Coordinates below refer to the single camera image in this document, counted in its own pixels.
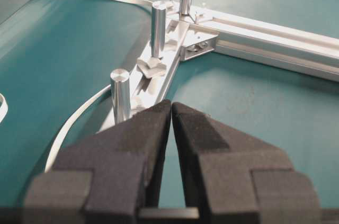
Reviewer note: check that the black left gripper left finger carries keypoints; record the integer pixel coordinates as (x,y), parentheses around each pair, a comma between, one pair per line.
(104,178)

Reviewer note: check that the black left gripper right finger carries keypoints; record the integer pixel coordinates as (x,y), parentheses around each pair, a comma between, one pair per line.
(233,177)

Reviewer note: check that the aluminium extrusion frame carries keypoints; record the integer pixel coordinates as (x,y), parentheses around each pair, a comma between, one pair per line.
(235,36)

